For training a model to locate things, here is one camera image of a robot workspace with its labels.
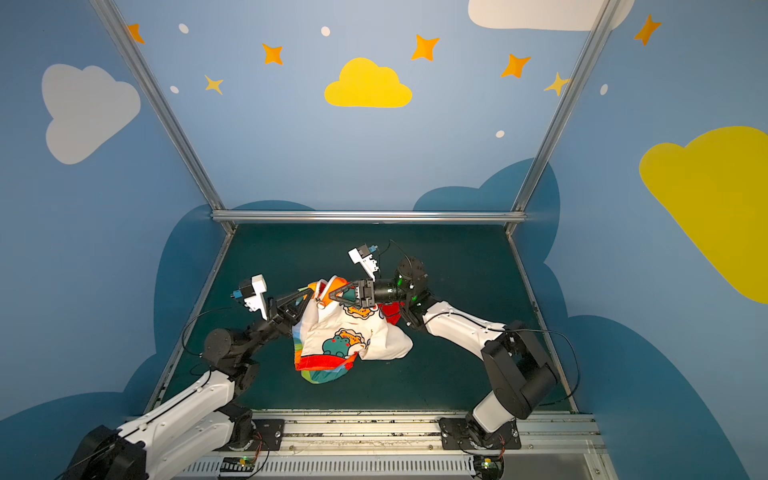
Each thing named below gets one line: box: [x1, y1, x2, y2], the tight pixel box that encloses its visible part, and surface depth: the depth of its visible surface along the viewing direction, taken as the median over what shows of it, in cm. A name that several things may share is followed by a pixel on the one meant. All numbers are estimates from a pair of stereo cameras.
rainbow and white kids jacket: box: [292, 276, 413, 385], surface depth 80 cm
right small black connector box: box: [473, 455, 505, 480], surface depth 73 cm
